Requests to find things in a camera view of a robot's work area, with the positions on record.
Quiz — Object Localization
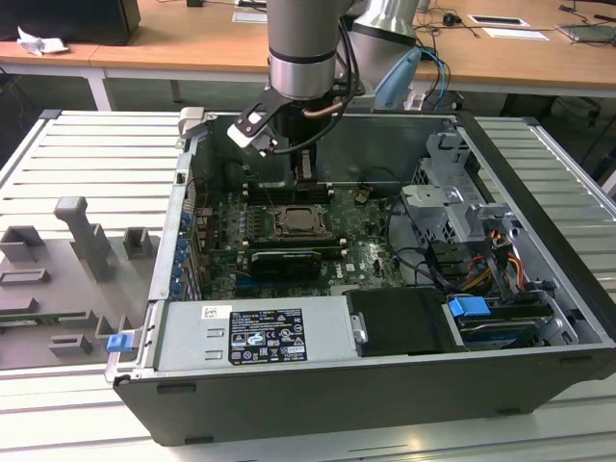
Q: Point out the metal wire locking lever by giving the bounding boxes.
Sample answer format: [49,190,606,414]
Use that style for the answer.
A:
[258,179,280,213]

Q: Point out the silver CPU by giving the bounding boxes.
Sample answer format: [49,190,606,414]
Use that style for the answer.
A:
[284,211,324,235]

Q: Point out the metal socket cover frame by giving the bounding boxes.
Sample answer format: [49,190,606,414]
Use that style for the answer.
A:
[272,205,336,241]

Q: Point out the CPU socket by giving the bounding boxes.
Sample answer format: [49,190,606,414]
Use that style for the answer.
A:
[270,203,337,244]

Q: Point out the grey case latch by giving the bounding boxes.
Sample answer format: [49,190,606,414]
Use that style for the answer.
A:
[176,106,209,141]

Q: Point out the wooden desk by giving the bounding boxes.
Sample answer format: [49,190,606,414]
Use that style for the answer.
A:
[0,39,113,113]
[90,0,616,115]

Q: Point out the pale blue teach pendant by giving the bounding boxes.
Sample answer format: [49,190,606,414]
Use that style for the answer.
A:
[373,47,424,112]

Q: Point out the black graphics card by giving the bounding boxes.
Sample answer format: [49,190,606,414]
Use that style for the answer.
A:
[248,248,322,282]

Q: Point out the green motherboard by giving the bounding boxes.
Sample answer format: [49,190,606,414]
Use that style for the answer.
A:
[192,184,416,298]

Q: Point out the silver drive cage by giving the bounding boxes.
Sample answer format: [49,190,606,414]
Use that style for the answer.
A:
[399,131,520,252]

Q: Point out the white barcode sticker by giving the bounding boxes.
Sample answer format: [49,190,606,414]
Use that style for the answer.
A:
[200,303,233,321]

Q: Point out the black power supply label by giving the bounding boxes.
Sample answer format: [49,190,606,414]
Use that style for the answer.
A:
[227,307,308,364]

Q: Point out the black plastic shroud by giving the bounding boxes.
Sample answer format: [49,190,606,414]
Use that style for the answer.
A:
[346,287,451,359]

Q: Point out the silver power supply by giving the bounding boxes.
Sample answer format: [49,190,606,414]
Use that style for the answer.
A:
[153,295,368,372]

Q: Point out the white paper sheet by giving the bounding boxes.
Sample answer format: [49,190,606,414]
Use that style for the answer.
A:
[481,26,552,43]

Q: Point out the black box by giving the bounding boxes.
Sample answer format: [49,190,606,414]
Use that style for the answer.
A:
[0,0,142,47]

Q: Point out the blue disk carrier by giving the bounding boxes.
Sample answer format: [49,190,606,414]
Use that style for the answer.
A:
[446,296,490,320]

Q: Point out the crumpled white paper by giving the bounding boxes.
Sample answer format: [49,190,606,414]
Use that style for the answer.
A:
[15,25,70,57]

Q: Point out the blue plastic latch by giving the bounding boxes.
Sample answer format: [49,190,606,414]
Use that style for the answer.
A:
[107,333,134,355]

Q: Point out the black and grey PC case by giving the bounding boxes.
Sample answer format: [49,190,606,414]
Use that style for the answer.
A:
[104,106,616,447]

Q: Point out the hard disk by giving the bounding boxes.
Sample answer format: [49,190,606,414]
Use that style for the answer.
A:
[455,315,548,351]

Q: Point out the grey parts rack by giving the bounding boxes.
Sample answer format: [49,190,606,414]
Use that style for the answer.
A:
[0,195,163,372]

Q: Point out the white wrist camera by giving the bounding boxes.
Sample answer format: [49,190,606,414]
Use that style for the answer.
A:
[226,111,280,159]

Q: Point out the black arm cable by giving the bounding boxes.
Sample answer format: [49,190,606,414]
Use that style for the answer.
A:
[271,17,363,156]

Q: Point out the blue cable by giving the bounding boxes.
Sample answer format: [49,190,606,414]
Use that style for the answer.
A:
[417,44,452,111]

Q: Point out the orange yellow power wires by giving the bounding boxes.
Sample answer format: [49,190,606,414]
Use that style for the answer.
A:
[459,229,526,293]

